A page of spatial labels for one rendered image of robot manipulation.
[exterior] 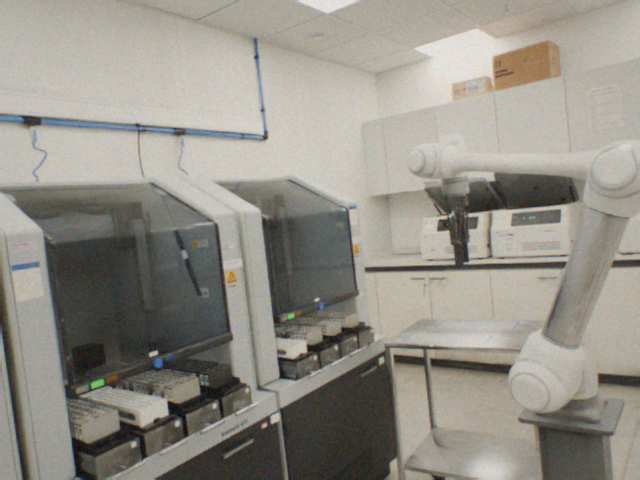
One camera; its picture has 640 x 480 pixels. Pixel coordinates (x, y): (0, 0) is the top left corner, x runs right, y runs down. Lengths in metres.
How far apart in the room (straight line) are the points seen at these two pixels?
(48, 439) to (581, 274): 1.47
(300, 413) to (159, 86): 2.08
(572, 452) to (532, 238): 2.43
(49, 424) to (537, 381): 1.31
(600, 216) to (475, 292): 2.85
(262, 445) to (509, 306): 2.60
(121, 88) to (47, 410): 1.99
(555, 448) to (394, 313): 2.93
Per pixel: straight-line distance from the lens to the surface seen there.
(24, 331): 1.57
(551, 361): 1.53
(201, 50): 3.62
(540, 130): 4.32
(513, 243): 4.09
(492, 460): 2.47
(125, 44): 3.27
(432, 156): 1.63
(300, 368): 2.14
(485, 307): 4.23
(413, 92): 5.11
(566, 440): 1.82
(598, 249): 1.46
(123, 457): 1.67
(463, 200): 1.80
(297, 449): 2.20
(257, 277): 2.06
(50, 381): 1.61
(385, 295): 4.59
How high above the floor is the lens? 1.39
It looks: 3 degrees down
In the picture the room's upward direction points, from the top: 6 degrees counter-clockwise
